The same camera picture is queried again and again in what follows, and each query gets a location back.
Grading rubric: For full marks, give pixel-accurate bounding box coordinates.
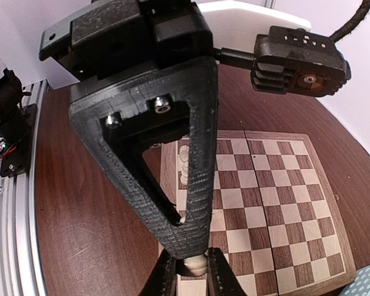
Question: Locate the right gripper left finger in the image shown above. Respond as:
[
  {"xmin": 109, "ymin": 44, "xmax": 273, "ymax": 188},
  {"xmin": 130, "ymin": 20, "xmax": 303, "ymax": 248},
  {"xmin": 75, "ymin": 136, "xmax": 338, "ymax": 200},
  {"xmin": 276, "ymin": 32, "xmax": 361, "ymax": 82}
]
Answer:
[{"xmin": 139, "ymin": 251, "xmax": 177, "ymax": 296}]

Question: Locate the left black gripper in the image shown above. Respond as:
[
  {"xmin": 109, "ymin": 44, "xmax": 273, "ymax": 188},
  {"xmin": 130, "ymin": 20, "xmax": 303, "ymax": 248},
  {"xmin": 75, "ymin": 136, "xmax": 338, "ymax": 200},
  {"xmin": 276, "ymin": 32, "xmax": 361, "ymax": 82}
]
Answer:
[{"xmin": 39, "ymin": 1, "xmax": 214, "ymax": 81}]

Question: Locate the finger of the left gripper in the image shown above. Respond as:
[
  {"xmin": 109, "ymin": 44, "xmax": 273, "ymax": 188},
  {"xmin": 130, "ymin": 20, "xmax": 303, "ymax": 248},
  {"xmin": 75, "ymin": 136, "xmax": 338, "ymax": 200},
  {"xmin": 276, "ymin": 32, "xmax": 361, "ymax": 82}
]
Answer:
[{"xmin": 69, "ymin": 57, "xmax": 218, "ymax": 259}]

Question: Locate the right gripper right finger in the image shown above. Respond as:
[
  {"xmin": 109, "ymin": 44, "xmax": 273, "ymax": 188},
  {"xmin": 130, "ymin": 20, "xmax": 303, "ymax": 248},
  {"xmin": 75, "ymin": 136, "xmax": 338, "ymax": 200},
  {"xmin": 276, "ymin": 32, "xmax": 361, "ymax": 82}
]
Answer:
[{"xmin": 207, "ymin": 247, "xmax": 245, "ymax": 296}]

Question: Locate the white queen chess piece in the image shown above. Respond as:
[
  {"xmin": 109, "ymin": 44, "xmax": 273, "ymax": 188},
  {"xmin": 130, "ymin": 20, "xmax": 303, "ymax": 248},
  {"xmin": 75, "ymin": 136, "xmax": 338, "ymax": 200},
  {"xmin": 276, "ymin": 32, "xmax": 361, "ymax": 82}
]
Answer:
[{"xmin": 178, "ymin": 145, "xmax": 189, "ymax": 185}]

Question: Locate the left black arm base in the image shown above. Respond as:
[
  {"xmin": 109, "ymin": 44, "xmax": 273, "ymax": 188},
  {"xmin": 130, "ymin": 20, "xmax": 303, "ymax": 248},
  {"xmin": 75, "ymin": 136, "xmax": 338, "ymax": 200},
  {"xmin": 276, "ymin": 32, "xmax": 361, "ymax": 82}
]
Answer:
[{"xmin": 0, "ymin": 68, "xmax": 38, "ymax": 178}]

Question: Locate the wooden folding chess board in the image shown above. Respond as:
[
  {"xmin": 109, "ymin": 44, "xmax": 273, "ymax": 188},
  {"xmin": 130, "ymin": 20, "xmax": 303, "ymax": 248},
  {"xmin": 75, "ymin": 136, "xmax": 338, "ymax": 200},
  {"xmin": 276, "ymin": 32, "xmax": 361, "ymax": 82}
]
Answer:
[{"xmin": 158, "ymin": 129, "xmax": 358, "ymax": 296}]

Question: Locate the light blue plastic basket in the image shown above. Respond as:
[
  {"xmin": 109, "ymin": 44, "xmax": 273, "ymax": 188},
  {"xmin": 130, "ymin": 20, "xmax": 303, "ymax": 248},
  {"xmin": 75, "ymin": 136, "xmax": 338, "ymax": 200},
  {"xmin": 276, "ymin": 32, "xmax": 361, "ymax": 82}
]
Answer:
[{"xmin": 339, "ymin": 265, "xmax": 370, "ymax": 296}]

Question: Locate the front aluminium rail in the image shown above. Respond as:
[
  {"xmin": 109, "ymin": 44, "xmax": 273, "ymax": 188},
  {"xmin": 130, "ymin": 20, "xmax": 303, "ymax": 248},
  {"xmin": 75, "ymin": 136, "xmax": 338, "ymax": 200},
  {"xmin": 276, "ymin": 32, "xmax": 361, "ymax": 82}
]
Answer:
[{"xmin": 0, "ymin": 81, "xmax": 49, "ymax": 295}]

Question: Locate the left aluminium frame post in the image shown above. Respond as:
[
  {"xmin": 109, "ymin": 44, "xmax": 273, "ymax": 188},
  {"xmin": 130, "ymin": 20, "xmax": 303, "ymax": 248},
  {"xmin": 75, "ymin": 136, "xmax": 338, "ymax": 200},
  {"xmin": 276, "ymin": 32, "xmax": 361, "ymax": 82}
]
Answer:
[{"xmin": 263, "ymin": 0, "xmax": 277, "ymax": 9}]

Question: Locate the left black cable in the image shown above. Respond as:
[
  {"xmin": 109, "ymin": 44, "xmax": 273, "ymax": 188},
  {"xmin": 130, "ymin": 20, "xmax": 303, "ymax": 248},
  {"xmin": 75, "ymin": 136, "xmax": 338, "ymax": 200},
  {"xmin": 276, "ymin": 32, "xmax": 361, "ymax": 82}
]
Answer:
[{"xmin": 329, "ymin": 0, "xmax": 370, "ymax": 43}]

